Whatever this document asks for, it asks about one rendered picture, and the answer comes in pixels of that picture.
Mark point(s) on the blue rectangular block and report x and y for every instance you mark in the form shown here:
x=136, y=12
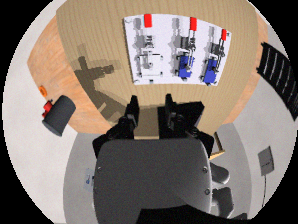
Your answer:
x=209, y=76
x=182, y=69

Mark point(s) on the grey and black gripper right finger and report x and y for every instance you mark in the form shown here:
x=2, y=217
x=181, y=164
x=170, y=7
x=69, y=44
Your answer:
x=180, y=127

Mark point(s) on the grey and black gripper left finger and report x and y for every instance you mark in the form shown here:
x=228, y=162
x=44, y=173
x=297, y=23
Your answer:
x=123, y=129

